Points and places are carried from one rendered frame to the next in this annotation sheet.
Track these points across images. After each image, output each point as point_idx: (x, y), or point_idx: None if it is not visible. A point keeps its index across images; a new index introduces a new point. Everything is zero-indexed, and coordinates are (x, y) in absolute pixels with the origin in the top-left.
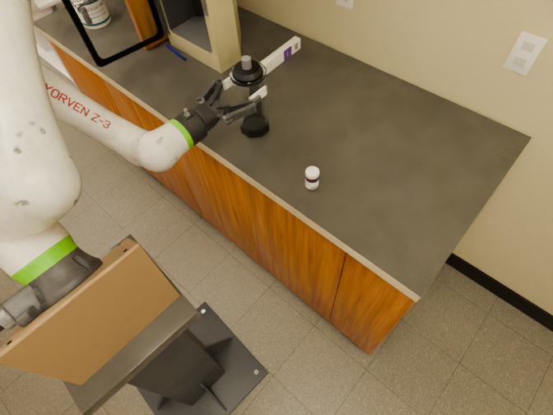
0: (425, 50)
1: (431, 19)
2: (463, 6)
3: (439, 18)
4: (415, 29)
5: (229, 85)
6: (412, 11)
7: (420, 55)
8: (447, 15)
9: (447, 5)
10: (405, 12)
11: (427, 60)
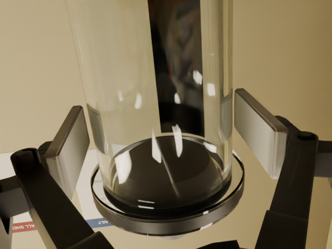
0: (13, 14)
1: (30, 60)
2: (5, 90)
3: (21, 65)
4: (44, 37)
5: (260, 129)
6: (60, 58)
7: (15, 2)
8: (16, 73)
9: (23, 83)
10: (69, 52)
11: (0, 0)
